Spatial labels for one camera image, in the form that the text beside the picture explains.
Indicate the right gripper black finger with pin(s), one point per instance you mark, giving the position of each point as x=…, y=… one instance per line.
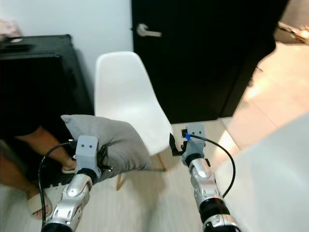
x=173, y=141
x=176, y=152

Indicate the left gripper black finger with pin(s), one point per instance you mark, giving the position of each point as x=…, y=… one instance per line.
x=103, y=155

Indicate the small grey pillow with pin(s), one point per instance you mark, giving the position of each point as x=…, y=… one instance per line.
x=120, y=145

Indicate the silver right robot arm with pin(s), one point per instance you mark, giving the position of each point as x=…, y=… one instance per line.
x=205, y=183

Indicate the white plastic chair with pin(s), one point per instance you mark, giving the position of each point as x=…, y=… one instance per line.
x=125, y=92

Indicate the beige slipper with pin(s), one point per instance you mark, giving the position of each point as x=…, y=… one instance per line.
x=69, y=168

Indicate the person's bare leg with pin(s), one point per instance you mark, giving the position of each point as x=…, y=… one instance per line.
x=43, y=145
x=12, y=176

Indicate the black door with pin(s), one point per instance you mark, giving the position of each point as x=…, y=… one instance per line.
x=207, y=58

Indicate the white bed mattress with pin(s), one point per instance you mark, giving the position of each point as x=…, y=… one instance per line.
x=280, y=183

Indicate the pink cloth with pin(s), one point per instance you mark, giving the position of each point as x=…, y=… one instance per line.
x=9, y=29

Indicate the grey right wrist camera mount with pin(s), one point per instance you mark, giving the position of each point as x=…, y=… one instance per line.
x=196, y=140

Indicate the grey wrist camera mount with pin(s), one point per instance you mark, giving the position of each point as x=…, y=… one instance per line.
x=87, y=152
x=196, y=140

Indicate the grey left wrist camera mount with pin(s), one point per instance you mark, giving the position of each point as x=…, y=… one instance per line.
x=87, y=152

